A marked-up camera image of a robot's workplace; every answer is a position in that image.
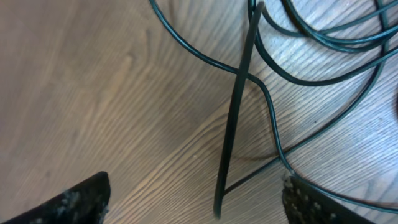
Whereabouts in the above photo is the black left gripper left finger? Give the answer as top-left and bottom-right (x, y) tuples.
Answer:
(4, 171), (111, 224)

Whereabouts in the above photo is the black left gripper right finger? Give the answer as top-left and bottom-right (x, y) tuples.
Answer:
(282, 175), (373, 224)

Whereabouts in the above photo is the black USB cable bundle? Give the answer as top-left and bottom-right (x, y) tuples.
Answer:
(247, 0), (398, 198)

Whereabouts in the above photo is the thin black cable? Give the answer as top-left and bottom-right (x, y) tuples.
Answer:
(148, 0), (398, 220)

